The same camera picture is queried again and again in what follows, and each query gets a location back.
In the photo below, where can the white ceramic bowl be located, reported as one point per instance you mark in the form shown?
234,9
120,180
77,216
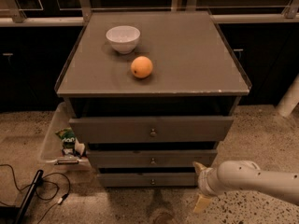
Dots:
123,39

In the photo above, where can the black bar stand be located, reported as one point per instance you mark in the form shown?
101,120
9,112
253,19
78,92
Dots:
28,197

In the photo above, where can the clear plastic bin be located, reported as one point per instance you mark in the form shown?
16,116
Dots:
51,151

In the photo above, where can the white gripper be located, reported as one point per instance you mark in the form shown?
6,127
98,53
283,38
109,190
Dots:
205,180

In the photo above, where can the green snack bag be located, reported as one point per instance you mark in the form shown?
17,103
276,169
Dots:
68,139

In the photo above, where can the metal railing frame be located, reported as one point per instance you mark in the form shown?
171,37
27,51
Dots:
61,12

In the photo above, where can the grey middle drawer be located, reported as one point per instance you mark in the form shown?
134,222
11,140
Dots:
150,158

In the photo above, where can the grey bottom drawer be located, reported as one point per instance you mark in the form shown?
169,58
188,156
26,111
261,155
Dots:
148,180

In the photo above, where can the grey drawer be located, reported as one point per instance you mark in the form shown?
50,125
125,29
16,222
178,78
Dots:
148,180
151,129
150,158

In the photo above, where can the grey top drawer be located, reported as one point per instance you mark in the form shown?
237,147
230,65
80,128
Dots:
151,129

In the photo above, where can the white post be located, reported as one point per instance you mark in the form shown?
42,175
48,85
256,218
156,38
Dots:
290,99

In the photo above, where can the grey drawer cabinet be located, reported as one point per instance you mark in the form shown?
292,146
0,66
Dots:
194,74

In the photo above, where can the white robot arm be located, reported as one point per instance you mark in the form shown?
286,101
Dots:
243,175

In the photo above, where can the orange fruit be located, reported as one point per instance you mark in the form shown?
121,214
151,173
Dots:
141,67

